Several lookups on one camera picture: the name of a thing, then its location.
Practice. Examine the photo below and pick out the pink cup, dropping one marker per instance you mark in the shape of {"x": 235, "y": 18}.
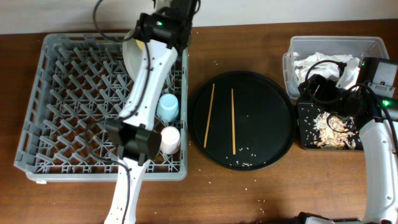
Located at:
{"x": 170, "y": 142}

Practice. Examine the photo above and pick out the round black tray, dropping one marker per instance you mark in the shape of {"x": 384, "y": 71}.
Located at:
{"x": 265, "y": 120}

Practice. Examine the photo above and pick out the wooden chopstick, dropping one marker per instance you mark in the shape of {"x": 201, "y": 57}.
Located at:
{"x": 209, "y": 115}
{"x": 233, "y": 123}

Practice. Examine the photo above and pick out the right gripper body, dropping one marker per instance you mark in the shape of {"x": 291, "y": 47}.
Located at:
{"x": 330, "y": 94}

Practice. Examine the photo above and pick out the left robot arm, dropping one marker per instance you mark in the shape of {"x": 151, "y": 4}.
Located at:
{"x": 149, "y": 51}

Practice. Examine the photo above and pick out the white napkin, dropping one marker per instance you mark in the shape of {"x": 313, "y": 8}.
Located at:
{"x": 329, "y": 70}

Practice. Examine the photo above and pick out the yellow bowl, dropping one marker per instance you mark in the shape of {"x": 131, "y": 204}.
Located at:
{"x": 140, "y": 45}

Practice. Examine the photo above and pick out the grey plate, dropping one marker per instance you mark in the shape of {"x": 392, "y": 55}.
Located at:
{"x": 132, "y": 58}

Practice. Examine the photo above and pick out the black rectangular tray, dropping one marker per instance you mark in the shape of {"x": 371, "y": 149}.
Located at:
{"x": 361, "y": 110}

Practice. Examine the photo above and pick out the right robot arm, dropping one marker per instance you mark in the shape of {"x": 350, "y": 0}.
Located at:
{"x": 378, "y": 137}

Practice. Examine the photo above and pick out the clear plastic bin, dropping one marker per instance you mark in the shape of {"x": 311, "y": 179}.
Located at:
{"x": 302, "y": 47}

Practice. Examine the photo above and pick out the light blue cup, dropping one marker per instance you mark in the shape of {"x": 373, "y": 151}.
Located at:
{"x": 168, "y": 107}

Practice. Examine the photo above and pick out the food scraps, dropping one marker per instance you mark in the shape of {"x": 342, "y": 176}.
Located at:
{"x": 334, "y": 132}

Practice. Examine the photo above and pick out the grey dishwasher rack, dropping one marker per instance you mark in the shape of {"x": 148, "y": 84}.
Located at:
{"x": 80, "y": 79}

